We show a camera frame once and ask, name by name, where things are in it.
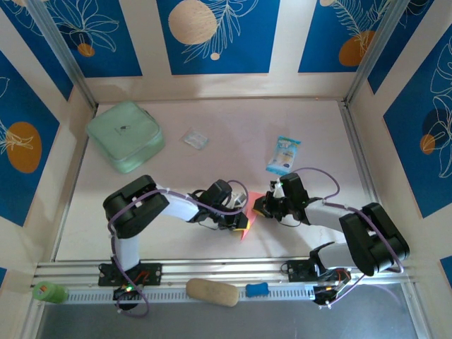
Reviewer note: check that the pink square paper sheet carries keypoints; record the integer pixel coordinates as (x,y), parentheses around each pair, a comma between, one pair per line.
(253,197)

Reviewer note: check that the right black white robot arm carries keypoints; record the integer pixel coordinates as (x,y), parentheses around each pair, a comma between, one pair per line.
(374,236)

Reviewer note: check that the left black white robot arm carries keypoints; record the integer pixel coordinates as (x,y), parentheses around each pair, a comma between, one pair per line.
(134,205)

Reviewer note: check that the blue snack packet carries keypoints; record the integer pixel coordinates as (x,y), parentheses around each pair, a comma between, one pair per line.
(286,152)

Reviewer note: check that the small clear plastic packet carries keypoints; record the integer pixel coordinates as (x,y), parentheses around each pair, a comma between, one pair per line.
(196,140)

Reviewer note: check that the blue bone-shaped sponge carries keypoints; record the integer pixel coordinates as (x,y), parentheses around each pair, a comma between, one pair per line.
(256,290)

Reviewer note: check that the black controller board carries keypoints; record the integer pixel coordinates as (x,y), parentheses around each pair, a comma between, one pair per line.
(323,295)
(123,295)

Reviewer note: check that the mint green zip pouch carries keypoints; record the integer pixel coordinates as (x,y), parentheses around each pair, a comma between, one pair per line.
(120,130)

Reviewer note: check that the green bottle with orange cap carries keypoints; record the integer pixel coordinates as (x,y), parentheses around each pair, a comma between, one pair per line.
(49,292)

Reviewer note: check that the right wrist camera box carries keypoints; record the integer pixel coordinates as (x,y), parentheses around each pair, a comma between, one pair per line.
(277,190)

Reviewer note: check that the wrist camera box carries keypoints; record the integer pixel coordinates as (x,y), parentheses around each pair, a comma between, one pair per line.
(238,200)
(277,190)

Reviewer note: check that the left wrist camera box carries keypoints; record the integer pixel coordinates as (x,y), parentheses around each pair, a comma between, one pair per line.
(238,200)

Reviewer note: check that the aluminium mounting rail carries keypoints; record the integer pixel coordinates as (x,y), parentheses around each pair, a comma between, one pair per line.
(226,268)

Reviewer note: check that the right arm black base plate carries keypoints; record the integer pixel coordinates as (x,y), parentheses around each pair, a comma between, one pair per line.
(296,270)

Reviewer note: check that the aluminium side rail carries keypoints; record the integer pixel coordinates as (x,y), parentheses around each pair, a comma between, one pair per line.
(349,123)

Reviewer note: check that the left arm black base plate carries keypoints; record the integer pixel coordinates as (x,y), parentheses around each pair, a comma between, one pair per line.
(155,273)

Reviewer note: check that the aluminium frame post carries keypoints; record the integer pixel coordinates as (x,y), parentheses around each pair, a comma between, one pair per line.
(60,46)
(374,46)

